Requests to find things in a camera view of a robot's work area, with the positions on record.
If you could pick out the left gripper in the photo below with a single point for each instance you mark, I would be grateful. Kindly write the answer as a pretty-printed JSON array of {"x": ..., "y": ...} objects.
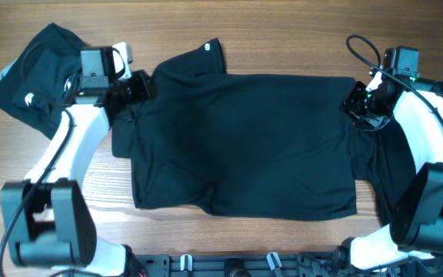
[{"x": 140, "y": 78}]

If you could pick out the right white rail clip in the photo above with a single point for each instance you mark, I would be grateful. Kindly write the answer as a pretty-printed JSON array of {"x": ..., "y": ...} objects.
[{"x": 274, "y": 263}]

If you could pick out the black t-shirt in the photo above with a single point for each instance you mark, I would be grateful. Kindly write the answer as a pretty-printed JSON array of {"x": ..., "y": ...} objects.
[{"x": 271, "y": 146}]

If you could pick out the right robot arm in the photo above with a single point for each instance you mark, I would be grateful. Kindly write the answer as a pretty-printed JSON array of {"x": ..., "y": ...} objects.
[{"x": 404, "y": 117}]

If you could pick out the folded black clothes stack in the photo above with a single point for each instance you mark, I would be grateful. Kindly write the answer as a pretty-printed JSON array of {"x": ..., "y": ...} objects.
[{"x": 33, "y": 89}]

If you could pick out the left white rail clip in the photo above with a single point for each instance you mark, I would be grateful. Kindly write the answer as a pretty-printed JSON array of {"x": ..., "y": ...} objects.
[{"x": 186, "y": 263}]

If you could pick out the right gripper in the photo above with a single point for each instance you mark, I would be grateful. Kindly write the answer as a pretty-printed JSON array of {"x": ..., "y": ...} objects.
[{"x": 351, "y": 104}]

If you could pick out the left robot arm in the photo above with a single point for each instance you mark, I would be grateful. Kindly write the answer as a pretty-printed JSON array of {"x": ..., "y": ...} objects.
[{"x": 47, "y": 222}]

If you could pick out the black clothes pile right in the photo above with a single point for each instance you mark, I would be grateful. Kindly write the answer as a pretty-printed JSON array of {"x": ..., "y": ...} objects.
[{"x": 384, "y": 159}]

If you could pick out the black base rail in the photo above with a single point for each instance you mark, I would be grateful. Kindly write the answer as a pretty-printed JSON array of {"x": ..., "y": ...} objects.
[{"x": 304, "y": 264}]

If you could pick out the white rail clip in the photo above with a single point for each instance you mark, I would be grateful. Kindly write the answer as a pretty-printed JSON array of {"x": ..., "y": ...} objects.
[
  {"x": 186, "y": 263},
  {"x": 274, "y": 263}
]

